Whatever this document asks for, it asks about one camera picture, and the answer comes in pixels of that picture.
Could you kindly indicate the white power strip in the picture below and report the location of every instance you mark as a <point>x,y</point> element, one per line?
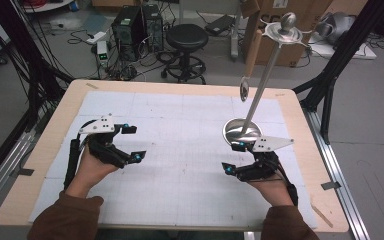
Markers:
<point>96,37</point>

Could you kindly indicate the large black computer tower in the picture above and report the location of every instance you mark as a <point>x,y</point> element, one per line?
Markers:
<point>126,33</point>

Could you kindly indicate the grey bag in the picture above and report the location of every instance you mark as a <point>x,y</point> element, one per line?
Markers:
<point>340,25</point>

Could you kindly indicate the white gridded table mat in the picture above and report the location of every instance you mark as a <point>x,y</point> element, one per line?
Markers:
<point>180,133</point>

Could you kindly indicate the white round table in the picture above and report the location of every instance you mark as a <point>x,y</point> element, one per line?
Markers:
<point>46,7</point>

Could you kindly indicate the person's right hand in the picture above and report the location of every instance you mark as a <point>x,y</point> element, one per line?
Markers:
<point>275,191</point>

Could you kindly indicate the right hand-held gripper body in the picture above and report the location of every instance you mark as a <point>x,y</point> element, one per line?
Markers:
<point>271,143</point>

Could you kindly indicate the aluminium rail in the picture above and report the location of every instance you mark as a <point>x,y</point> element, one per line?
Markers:
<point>6,160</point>
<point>343,200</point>

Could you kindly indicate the black metal frame stand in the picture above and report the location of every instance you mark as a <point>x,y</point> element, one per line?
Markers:
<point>346,43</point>

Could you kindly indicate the black tape piece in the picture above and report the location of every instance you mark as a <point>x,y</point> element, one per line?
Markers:
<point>26,172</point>
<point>330,185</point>

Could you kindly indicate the person's left hand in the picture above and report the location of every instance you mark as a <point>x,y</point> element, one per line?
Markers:
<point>86,173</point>

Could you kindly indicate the white device with green display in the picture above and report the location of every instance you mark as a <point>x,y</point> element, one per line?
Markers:
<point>102,50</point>

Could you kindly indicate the large cardboard box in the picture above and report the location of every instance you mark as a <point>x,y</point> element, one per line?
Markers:
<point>286,53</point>

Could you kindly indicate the thin wooden stick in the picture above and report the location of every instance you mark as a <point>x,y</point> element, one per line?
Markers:
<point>321,216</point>

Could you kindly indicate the slim black computer tower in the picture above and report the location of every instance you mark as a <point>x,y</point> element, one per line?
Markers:
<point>153,26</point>

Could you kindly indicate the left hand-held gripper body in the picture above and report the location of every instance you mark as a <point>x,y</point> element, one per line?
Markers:
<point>100,126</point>

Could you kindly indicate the black flat laptop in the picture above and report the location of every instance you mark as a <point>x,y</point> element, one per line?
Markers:
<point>220,25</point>

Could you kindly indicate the black round stool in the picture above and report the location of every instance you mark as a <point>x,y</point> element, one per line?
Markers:
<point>186,36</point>

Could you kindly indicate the steel utensil stand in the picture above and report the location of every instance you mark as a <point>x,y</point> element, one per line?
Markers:
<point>240,128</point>

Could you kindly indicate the white flat board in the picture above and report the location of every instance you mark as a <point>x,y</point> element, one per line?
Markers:
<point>363,53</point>

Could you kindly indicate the white desk leg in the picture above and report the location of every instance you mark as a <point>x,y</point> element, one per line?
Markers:
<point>235,46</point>

